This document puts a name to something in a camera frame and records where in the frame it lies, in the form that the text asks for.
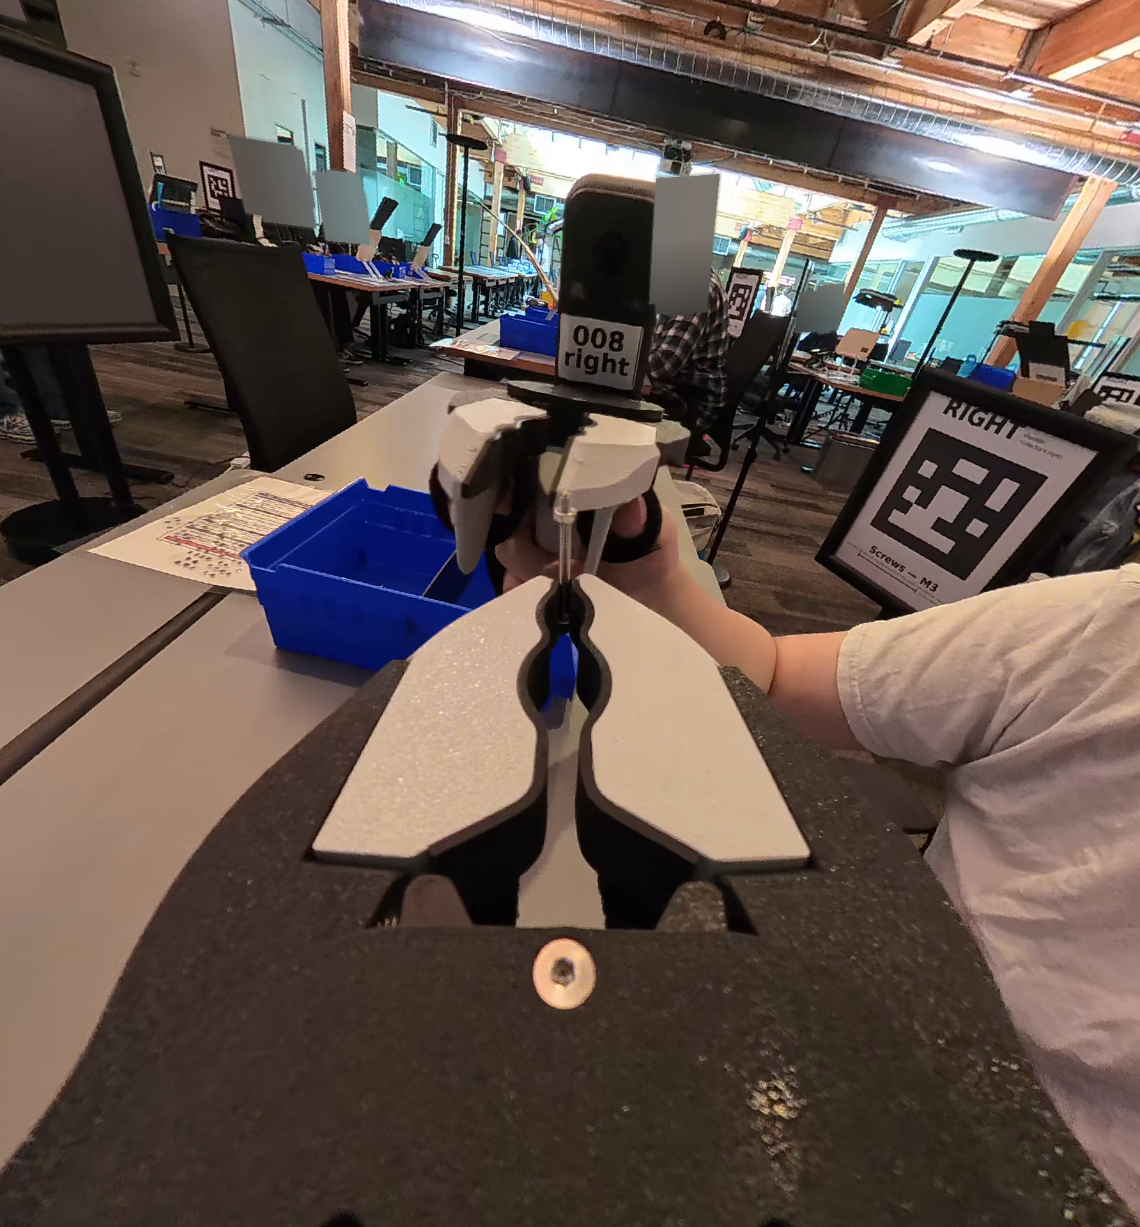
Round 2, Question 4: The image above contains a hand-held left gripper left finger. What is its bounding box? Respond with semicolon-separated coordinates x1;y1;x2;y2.
312;575;563;927

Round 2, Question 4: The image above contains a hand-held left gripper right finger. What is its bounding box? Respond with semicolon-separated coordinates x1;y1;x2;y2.
573;573;813;929

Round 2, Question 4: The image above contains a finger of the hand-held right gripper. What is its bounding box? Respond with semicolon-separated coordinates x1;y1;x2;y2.
535;418;693;577
431;398;551;577

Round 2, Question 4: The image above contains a person's right forearm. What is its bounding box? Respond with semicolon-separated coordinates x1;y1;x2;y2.
719;594;869;751

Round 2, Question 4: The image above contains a person's right hand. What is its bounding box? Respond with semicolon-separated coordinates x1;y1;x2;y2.
498;494;727;665

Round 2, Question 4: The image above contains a black office chair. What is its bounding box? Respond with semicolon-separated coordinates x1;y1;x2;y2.
686;311;796;476
166;235;359;473

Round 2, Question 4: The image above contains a printed paper sheet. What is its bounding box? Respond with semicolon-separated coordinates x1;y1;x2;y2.
90;476;337;594

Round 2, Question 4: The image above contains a black floor lamp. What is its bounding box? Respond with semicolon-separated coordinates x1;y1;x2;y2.
954;250;1001;360

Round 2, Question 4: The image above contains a black floor stand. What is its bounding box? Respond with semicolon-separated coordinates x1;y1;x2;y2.
0;345;177;566

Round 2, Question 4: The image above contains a black framed grey board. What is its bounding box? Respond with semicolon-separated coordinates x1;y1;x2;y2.
0;14;182;349

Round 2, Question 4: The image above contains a grey backpack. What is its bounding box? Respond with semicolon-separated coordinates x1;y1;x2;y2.
1059;451;1140;577

